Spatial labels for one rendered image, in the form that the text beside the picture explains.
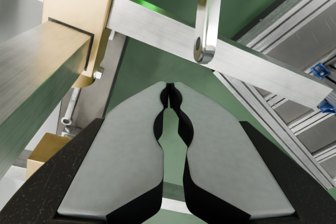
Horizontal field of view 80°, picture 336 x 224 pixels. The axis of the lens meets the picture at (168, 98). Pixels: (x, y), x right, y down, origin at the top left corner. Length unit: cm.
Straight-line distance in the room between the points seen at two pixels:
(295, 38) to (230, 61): 79
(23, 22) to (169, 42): 33
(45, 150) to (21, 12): 26
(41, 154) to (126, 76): 88
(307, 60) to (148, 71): 75
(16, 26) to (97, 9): 31
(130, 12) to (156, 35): 3
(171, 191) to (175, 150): 114
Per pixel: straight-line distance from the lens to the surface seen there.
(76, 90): 39
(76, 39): 18
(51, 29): 19
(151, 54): 108
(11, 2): 47
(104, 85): 37
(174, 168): 165
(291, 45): 100
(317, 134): 140
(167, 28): 20
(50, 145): 32
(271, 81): 25
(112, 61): 35
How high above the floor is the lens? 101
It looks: 57 degrees down
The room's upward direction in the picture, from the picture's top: 177 degrees clockwise
